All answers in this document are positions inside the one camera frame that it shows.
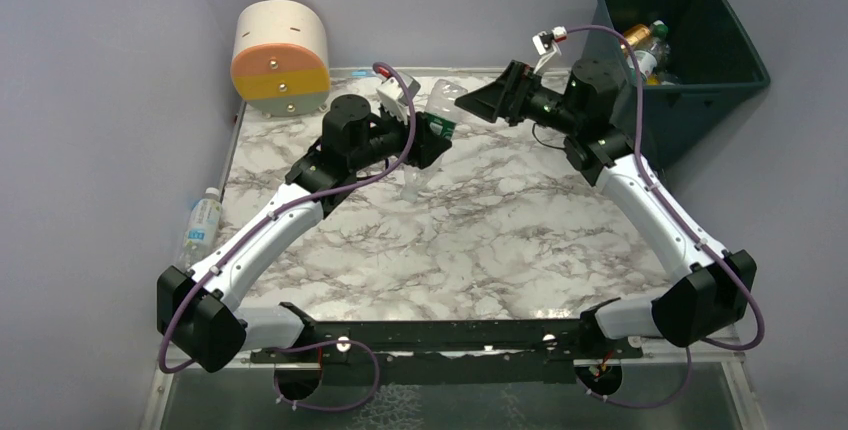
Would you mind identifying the amber tea bottle red label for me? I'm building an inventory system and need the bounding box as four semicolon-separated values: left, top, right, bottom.
621;24;653;51

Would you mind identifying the clear bottle green cap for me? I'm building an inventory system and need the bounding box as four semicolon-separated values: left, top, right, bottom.
635;20;671;81

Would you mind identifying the clear bottle green label back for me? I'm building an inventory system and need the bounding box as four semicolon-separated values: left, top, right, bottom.
400;79;468;203

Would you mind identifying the tall clear bottle blue label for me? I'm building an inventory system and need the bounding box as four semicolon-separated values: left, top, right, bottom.
175;187;222;271

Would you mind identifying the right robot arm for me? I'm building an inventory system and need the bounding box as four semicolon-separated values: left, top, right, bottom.
455;59;757;354

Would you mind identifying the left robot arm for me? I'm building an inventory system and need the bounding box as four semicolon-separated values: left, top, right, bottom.
156;94;452;373

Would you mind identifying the dark green plastic bin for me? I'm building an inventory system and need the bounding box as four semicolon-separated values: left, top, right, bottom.
592;0;771;170

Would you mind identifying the round pastel drawer cabinet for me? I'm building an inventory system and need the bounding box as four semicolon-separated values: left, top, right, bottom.
230;0;331;117

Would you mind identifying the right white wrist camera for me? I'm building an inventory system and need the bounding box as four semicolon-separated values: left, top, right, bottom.
532;26;568;75

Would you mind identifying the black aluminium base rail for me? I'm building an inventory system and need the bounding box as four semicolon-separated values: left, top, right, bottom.
156;318;745;386

